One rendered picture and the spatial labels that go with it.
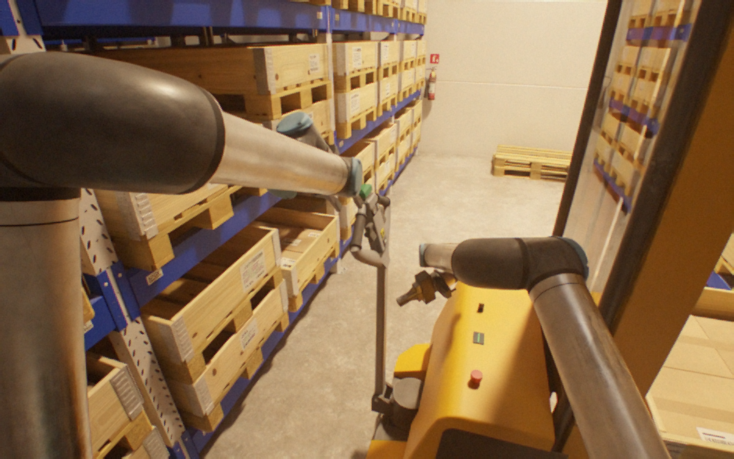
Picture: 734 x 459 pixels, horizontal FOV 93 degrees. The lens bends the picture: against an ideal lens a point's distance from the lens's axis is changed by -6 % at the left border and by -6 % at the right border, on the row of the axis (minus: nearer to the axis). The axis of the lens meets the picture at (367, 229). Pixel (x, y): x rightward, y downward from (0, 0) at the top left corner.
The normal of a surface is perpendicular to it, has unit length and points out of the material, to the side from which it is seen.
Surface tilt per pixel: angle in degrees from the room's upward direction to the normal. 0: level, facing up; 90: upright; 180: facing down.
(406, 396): 0
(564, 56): 90
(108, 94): 57
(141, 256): 90
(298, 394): 0
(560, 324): 52
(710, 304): 90
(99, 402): 90
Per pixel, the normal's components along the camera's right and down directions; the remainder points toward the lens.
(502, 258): -0.40, -0.26
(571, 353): -0.84, -0.36
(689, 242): -0.30, 0.44
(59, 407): 0.94, 0.14
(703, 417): 0.00, -0.88
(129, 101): 0.56, -0.19
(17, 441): 0.52, 0.18
